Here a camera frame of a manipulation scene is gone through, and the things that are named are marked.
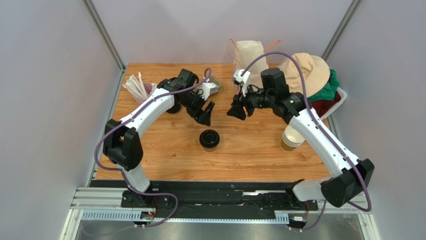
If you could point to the green cloth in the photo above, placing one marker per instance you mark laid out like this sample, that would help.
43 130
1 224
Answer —
329 90

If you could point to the pink cup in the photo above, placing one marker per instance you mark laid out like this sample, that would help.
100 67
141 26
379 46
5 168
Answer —
143 92

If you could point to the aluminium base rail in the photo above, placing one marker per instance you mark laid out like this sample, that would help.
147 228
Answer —
96 213

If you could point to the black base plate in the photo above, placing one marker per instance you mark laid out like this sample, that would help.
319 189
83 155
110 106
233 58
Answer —
219 200

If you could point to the beige bucket hat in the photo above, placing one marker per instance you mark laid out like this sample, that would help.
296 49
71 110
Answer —
315 72

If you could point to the dark red cloth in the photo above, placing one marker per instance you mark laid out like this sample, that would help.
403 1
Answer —
323 106

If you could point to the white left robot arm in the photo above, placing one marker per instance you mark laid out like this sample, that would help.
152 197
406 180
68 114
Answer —
121 142

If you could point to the white paper takeout bag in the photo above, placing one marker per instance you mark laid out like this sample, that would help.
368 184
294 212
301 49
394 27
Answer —
243 52

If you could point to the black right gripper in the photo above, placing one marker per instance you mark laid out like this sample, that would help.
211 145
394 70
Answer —
246 105

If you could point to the white plastic basket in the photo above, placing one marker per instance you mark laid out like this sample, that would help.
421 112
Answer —
335 107

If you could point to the stack of paper cups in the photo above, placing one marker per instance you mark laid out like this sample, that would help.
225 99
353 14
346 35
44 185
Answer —
291 139

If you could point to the single paper coffee cup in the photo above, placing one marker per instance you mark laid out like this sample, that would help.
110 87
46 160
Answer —
210 149

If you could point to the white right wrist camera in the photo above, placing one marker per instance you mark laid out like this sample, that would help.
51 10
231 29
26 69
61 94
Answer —
241 78

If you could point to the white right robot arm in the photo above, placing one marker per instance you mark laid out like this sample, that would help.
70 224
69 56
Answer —
349 176

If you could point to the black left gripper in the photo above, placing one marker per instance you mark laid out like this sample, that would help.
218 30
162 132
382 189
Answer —
202 117

